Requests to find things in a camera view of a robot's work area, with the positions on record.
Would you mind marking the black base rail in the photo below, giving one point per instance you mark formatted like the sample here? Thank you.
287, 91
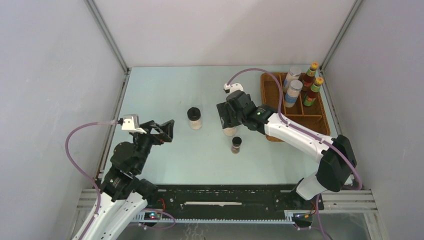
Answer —
225, 202

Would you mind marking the blue-label silver-lid jar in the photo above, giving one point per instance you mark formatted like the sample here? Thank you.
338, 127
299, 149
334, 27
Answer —
292, 93
293, 74

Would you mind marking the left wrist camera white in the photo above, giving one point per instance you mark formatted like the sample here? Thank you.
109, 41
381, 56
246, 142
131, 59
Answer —
130, 123

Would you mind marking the aluminium corner frame left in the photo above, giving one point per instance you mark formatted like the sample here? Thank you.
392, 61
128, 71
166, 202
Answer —
105, 31

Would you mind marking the large black-lid jar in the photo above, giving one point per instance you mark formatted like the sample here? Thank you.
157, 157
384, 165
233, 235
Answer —
230, 131

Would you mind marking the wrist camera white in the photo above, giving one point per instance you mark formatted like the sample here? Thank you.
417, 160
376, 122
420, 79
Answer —
230, 88
130, 123

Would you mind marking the yellow-cap sauce bottle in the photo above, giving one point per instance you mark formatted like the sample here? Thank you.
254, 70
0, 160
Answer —
310, 76
313, 92

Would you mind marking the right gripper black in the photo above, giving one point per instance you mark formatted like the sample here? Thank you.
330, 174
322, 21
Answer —
223, 111

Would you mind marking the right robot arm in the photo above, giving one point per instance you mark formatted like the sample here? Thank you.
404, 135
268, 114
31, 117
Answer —
335, 156

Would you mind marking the wicker divided basket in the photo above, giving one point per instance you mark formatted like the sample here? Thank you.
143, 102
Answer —
313, 117

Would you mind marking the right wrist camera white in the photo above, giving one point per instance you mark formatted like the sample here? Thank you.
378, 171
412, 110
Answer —
230, 88

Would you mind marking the aluminium corner frame right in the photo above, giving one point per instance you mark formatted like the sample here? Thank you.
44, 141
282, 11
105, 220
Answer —
341, 33

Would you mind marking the front black-lid spice jar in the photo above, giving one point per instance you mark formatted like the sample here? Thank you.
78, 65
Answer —
236, 144

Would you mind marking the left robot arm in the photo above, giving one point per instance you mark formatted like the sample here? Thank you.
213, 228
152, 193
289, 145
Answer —
122, 195

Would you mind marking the black-spout-lid jar white beads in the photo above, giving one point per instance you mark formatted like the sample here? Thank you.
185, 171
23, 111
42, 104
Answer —
195, 118

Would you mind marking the aluminium corner frame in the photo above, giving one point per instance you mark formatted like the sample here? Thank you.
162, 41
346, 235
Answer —
341, 33
105, 31

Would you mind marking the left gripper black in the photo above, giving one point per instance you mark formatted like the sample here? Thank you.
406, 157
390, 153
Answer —
166, 133

